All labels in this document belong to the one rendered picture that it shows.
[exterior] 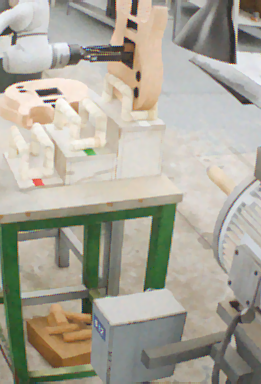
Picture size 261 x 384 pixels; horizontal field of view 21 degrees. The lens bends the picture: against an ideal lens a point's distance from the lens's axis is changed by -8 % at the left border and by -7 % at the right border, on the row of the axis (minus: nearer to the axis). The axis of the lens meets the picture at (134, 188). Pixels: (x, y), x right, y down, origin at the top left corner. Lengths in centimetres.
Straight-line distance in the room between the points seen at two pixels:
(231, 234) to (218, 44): 36
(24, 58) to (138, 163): 52
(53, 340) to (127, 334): 149
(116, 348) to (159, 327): 10
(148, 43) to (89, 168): 43
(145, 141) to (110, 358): 103
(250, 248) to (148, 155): 104
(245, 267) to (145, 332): 24
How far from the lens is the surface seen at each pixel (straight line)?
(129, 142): 224
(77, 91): 285
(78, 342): 284
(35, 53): 214
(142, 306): 139
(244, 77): 144
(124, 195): 220
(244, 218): 134
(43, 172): 222
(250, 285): 127
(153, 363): 140
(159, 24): 212
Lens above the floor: 193
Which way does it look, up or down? 26 degrees down
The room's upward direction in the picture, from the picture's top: 5 degrees clockwise
